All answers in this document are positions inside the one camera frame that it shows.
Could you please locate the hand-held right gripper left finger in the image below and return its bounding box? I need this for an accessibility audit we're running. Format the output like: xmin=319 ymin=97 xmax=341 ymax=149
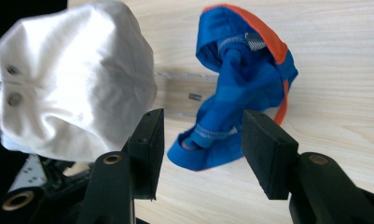
xmin=122 ymin=107 xmax=166 ymax=201

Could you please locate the blue cap with orange trim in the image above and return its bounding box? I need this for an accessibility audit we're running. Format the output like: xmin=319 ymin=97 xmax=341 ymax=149
xmin=166 ymin=3 xmax=299 ymax=173

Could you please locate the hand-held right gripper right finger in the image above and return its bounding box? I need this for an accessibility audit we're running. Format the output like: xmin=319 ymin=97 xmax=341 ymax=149
xmin=241 ymin=109 xmax=300 ymax=201

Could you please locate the white cap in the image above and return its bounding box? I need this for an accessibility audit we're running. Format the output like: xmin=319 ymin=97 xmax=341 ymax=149
xmin=0 ymin=0 xmax=159 ymax=163

